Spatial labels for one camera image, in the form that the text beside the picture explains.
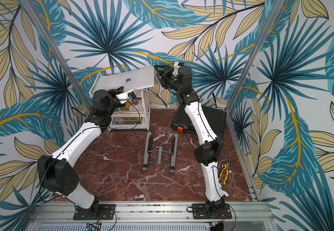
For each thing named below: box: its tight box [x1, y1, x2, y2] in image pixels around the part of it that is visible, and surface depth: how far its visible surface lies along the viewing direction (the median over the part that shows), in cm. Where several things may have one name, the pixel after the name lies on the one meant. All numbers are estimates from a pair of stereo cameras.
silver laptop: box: [89, 65, 155, 95], surface depth 85 cm
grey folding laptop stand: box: [141, 130, 179, 174], surface depth 90 cm
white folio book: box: [107, 116, 147, 130], surface depth 107 cm
